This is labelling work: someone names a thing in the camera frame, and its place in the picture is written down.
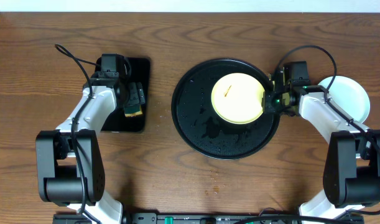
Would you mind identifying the green yellow sponge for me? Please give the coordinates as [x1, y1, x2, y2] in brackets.
[124, 105, 143, 118]

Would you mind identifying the yellow plate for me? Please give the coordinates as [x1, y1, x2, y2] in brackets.
[211, 73, 265, 124]

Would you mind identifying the light blue plate front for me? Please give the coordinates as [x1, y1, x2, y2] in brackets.
[329, 76, 371, 123]

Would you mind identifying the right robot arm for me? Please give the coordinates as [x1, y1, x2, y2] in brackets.
[262, 85, 380, 222]

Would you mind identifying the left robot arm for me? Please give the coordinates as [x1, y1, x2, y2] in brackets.
[35, 79, 149, 223]

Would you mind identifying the black rectangular tray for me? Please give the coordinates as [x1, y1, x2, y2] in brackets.
[101, 57, 151, 133]

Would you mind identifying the black round tray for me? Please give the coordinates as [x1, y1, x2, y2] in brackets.
[171, 58, 280, 160]

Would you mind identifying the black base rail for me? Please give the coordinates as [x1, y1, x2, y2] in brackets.
[52, 213, 365, 224]

